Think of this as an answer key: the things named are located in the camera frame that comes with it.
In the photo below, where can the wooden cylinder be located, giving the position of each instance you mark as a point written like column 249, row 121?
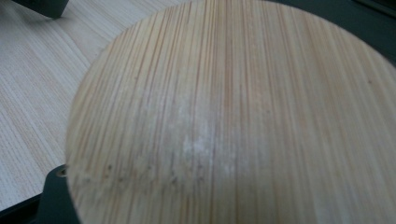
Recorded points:
column 218, row 109

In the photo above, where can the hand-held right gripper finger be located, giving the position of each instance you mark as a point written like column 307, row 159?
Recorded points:
column 56, row 199

